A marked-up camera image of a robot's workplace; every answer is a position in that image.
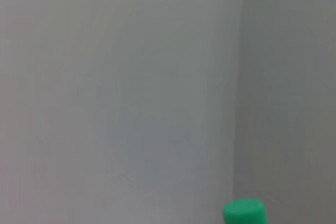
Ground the clear test tube green cap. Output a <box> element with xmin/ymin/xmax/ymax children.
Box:
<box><xmin>222</xmin><ymin>199</ymin><xmax>268</xmax><ymax>224</ymax></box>

